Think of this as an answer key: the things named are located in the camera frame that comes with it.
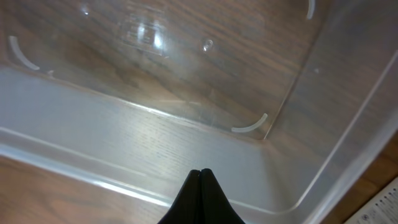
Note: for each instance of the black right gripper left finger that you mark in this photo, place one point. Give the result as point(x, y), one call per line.
point(184, 208)

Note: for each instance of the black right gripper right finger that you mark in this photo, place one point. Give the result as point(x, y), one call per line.
point(215, 207)

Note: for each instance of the blue white cardboard box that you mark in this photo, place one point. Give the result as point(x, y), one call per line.
point(381, 209)

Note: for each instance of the clear plastic container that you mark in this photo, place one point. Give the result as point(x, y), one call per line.
point(287, 102)

